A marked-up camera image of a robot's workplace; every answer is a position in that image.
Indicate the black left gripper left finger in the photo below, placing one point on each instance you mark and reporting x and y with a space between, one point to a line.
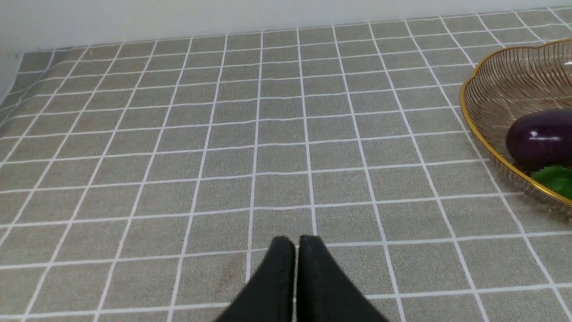
268 295

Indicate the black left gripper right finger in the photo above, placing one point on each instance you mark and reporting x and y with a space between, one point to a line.
324 292

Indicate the grey checkered tablecloth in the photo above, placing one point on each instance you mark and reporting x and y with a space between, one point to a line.
144 181

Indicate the orange toy carrot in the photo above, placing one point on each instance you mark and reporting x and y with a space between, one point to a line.
556 178

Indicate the purple toy eggplant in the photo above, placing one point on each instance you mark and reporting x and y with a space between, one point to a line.
541 138

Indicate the gold-rimmed ribbed glass bowl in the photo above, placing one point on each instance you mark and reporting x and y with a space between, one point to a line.
507 85

